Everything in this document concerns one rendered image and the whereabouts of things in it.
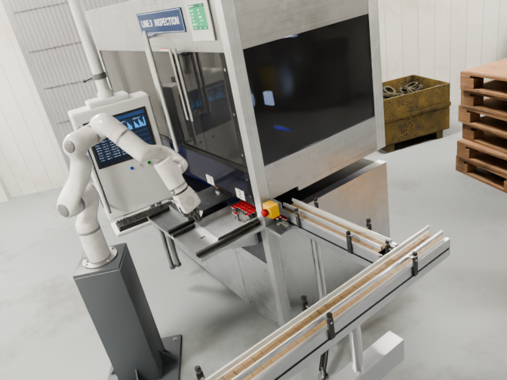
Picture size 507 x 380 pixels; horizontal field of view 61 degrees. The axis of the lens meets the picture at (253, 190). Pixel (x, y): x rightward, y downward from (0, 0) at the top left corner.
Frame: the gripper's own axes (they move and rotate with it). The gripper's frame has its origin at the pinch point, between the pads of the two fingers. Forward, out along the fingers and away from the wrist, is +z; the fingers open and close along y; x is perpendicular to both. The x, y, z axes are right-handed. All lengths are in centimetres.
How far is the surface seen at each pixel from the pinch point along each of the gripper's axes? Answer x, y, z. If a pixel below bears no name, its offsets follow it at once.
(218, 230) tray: 23.9, 19.7, 23.1
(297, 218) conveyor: -17, 40, 31
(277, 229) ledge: -4.6, 34.0, 33.4
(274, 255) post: 8, 33, 51
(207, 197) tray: 61, 47, 18
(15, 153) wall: 472, 72, -61
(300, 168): -9, 66, 16
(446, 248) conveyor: -82, 50, 55
